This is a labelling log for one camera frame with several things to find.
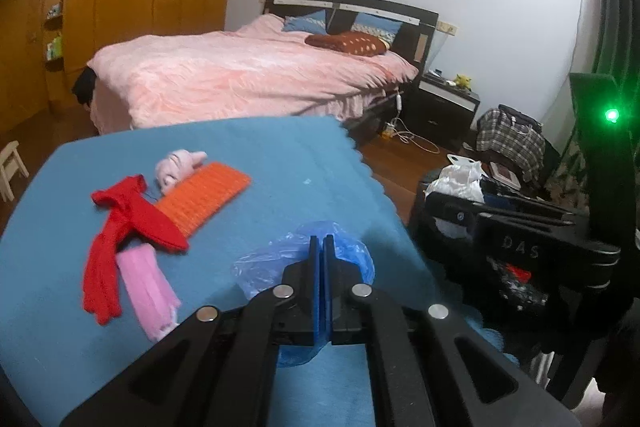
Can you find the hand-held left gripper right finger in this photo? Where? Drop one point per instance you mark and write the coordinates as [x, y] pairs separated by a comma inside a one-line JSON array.
[[328, 287]]

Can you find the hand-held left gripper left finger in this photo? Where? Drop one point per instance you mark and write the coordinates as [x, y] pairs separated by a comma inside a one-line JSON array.
[[314, 287]]

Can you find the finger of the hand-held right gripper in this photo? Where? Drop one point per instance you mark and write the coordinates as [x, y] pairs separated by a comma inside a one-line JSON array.
[[452, 212]]

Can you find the blue plastic bag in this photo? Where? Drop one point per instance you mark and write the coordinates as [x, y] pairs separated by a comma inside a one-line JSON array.
[[270, 262]]

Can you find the white plastic bag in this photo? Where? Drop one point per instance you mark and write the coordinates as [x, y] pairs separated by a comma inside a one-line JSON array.
[[457, 177]]

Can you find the white bathroom scale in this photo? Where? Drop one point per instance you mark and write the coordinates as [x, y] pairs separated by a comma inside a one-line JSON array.
[[460, 159]]

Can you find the dark red flat box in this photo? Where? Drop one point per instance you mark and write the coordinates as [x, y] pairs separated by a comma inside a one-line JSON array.
[[505, 174]]

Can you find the plaid bag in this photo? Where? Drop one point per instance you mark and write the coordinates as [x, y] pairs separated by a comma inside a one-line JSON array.
[[510, 142]]

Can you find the dark nightstand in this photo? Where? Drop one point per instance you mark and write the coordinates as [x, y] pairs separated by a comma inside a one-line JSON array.
[[440, 117]]

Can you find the blue tablecloth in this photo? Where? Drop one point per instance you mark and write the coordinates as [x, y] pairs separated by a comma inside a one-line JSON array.
[[280, 167]]

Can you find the yellow plush toy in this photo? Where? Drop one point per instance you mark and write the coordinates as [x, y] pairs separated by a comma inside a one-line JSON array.
[[463, 81]]

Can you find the orange knitted cloth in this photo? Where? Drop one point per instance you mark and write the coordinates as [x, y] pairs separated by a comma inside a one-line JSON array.
[[205, 192]]

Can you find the pink cloth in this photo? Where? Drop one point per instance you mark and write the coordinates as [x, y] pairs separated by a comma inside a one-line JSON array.
[[145, 287]]

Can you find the pink plush toy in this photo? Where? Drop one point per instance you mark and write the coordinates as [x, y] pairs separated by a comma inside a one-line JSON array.
[[172, 167]]

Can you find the brown patterned cushion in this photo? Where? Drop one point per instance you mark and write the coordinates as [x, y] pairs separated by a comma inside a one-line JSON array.
[[350, 44]]

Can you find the blue pillow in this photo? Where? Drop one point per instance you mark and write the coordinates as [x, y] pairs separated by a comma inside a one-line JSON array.
[[377, 27], [302, 23]]

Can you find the bed with pink cover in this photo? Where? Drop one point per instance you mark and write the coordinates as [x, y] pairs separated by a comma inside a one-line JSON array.
[[240, 72]]

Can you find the dark wooden headboard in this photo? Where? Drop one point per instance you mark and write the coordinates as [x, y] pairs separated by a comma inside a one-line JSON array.
[[350, 4]]

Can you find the green curtain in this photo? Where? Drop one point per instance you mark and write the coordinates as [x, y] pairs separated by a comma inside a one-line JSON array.
[[620, 7]]

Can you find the black cloth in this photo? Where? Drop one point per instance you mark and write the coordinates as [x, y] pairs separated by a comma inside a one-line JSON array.
[[85, 87]]

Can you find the white wooden stool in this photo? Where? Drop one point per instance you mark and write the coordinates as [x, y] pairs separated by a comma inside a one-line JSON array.
[[12, 167]]

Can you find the green bottles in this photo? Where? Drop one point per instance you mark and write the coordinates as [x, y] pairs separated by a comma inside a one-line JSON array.
[[54, 48]]

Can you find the small shelf bottles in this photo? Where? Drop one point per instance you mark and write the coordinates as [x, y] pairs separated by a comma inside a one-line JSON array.
[[55, 11]]

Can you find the wall socket strip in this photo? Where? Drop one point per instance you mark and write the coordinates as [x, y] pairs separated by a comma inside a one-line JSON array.
[[447, 27]]

